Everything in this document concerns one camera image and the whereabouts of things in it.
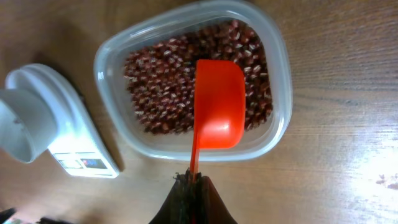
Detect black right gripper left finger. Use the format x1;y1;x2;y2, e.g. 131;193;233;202
149;170;195;224

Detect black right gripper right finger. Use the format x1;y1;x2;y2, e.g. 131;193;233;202
195;176;237;224

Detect clear plastic container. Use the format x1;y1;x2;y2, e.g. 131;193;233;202
93;0;294;162

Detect white digital kitchen scale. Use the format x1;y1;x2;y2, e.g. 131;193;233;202
2;63;119;179

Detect red beans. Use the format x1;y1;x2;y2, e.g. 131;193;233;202
124;19;273;134

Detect orange plastic scoop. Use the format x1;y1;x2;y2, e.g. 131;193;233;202
189;59;246;179

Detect white round bowl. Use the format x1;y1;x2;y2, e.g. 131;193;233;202
1;89;58;164

